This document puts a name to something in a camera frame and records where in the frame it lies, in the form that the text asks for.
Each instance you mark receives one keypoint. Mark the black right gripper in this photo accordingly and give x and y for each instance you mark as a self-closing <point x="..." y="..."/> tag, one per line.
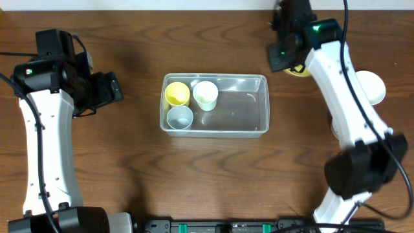
<point x="277" y="63"/>

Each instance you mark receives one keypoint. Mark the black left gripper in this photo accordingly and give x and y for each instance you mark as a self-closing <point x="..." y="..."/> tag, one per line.
<point x="111" y="91"/>

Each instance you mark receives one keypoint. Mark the yellow plastic cup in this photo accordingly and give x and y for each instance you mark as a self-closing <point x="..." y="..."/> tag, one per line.
<point x="177" y="93"/>

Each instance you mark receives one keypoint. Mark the grey plastic bowl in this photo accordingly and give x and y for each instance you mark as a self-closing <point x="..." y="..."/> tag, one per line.
<point x="334" y="130"/>

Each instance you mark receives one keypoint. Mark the white plastic cup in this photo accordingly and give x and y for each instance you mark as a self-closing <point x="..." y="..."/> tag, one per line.
<point x="206" y="94"/>

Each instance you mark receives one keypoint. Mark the grey plastic cup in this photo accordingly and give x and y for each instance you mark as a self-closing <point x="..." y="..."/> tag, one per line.
<point x="180" y="117"/>

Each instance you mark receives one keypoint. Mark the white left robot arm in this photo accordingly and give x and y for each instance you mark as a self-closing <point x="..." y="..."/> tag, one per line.
<point x="54" y="88"/>

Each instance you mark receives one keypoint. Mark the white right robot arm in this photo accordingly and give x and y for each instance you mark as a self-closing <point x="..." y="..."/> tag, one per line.
<point x="371" y="153"/>

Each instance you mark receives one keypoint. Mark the clear plastic container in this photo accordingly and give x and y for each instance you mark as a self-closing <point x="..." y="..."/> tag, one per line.
<point x="242" y="110"/>

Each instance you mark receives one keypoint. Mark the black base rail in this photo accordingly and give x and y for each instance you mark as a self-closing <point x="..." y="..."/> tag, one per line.
<point x="284" y="224"/>

